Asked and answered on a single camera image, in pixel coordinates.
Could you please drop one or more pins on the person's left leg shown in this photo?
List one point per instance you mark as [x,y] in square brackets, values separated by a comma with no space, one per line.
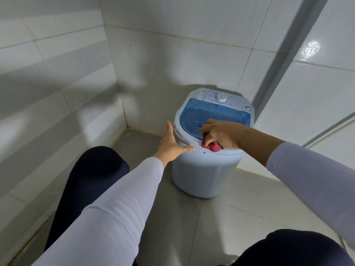
[83,188]

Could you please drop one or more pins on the translucent blue washer lid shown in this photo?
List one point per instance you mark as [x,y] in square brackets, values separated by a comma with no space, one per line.
[194,116]

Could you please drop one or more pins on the person's right hand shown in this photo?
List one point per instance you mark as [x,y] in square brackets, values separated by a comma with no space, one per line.
[226,134]

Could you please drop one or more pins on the person's left hand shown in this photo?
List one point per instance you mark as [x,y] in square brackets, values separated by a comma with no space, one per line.
[169,146]

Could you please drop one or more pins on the white washer dial knob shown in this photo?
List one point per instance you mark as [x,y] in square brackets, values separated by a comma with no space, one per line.
[221,98]

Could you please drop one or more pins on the red cloth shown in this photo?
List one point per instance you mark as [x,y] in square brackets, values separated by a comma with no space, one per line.
[214,147]

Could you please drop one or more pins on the person's right fingers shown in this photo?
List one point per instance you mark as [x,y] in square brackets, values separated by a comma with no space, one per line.
[208,132]

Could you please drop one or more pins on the light blue mini washing machine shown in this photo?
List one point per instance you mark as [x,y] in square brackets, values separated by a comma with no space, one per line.
[203,174]

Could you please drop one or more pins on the person's right leg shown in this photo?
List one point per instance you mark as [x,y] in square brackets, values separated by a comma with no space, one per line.
[291,250]

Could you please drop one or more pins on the person's right forearm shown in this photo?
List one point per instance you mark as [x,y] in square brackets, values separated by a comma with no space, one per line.
[299,168]

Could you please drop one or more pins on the person's left thumb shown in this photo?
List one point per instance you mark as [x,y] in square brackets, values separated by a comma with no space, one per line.
[187,149]

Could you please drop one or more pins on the person's left forearm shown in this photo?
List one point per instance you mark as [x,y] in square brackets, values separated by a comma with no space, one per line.
[111,216]

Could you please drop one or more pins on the person's leg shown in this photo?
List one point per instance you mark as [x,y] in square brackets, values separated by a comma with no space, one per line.
[83,188]
[291,250]

